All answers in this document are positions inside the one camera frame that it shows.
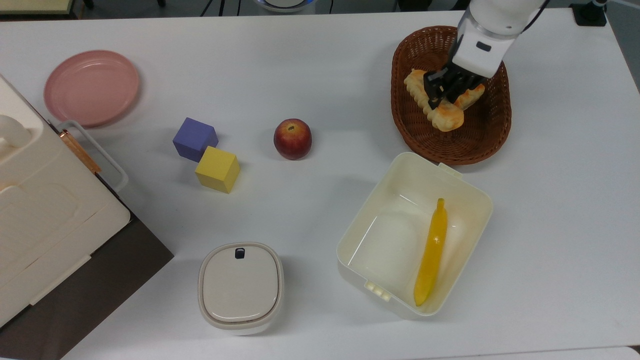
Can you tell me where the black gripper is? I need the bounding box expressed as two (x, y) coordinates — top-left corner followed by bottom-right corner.
(423, 62), (490, 110)

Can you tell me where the long ridged bread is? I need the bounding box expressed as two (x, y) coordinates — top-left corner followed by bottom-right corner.
(404, 69), (465, 132)

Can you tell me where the short orange-topped bread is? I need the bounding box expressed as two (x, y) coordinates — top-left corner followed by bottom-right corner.
(452, 84), (486, 111)

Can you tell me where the brown wicker basket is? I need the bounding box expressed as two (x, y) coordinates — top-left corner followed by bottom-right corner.
(391, 26), (512, 166)

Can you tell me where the white plastic storage bin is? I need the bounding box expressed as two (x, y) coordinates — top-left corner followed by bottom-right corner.
(336, 151), (494, 321)

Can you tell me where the yellow banana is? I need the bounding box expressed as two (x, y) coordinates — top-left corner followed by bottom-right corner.
(413, 198), (449, 307)

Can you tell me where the black table clamp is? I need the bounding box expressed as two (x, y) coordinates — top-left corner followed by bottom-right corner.
(571, 0), (608, 27)

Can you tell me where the red apple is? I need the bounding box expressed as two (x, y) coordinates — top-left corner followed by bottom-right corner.
(273, 118), (313, 161)

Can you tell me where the yellow cube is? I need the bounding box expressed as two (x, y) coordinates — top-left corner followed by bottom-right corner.
(195, 146), (241, 194)

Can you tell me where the purple cube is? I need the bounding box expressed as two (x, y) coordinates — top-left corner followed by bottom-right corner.
(173, 117), (219, 162)

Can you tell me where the small white lidded trash can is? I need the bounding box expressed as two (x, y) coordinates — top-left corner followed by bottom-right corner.
(198, 242), (284, 336)

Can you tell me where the pink plate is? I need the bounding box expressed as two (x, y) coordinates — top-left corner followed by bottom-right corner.
(43, 50), (141, 128)

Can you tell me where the dark brown cabinet base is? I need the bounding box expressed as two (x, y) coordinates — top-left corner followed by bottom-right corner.
(0, 215), (175, 360)

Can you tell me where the yellow wooden table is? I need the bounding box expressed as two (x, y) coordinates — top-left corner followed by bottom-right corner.
(0, 0), (75, 15)

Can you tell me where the white drawer handle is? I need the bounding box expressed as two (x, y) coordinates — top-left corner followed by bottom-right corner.
(54, 120), (129, 194)

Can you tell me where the copper cabinet door handle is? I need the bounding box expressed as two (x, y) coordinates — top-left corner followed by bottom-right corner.
(60, 129), (102, 174)

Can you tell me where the cream cabinet with handles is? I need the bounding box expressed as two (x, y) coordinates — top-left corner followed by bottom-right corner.
(0, 75), (132, 328)

